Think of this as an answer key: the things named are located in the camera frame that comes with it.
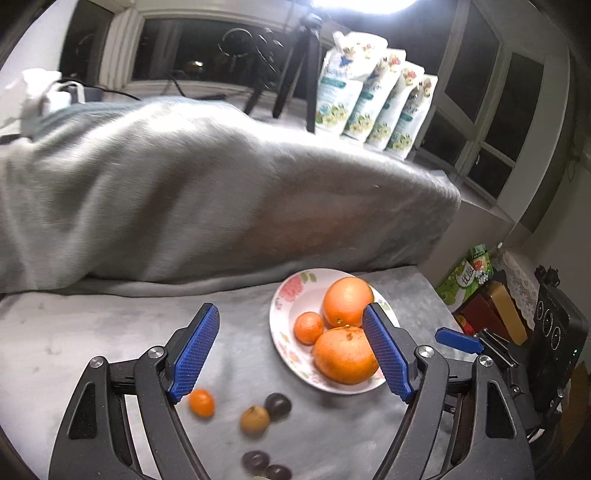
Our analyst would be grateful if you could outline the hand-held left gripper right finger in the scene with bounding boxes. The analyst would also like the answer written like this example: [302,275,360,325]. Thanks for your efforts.
[362,302,536,480]

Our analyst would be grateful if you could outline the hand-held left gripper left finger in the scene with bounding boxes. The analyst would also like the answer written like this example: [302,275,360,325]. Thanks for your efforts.
[48,302,221,480]

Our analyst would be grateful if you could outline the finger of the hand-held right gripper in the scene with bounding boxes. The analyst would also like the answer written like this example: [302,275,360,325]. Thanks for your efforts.
[436,327,520,366]

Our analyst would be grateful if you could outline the large rough spotted orange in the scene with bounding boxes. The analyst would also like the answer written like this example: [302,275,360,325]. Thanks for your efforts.
[313,325,380,385]

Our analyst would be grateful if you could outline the large smooth orange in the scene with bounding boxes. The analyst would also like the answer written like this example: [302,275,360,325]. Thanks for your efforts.
[322,277,375,329]

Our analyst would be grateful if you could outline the small mandarin with stem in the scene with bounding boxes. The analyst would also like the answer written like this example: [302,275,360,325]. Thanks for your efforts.
[294,311,325,346]

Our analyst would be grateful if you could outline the brown round fruit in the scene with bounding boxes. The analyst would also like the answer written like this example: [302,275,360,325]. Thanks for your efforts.
[240,405,270,435]

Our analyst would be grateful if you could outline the white floral plate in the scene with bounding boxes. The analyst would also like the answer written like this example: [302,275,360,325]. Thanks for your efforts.
[269,268,402,395]

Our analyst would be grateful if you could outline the dark red box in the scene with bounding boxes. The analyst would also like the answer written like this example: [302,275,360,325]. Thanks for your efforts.
[455,293,504,337]

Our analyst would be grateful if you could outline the golden box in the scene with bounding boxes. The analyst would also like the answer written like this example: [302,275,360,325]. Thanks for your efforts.
[480,281,527,344]

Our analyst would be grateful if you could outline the green printed carton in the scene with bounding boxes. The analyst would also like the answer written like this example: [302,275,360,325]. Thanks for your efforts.
[436,244,495,305]

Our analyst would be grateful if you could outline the white lace cloth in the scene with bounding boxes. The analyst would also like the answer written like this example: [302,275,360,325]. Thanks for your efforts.
[501,251,539,324]

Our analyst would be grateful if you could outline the dark grey blanket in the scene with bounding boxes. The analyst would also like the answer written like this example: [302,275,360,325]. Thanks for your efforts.
[0,99,462,296]

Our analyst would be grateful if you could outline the white floral refill pouch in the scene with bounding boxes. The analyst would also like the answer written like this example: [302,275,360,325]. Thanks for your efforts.
[344,48,407,141]
[367,62,426,151]
[385,74,438,160]
[315,32,389,136]

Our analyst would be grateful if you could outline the black tripod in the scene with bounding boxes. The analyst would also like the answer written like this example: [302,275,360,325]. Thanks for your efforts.
[244,13,324,134]

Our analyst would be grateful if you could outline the black cable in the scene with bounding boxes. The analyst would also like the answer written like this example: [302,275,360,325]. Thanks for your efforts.
[164,69,229,101]

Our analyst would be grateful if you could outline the white window frame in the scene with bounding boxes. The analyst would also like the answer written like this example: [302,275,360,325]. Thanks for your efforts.
[60,0,573,222]

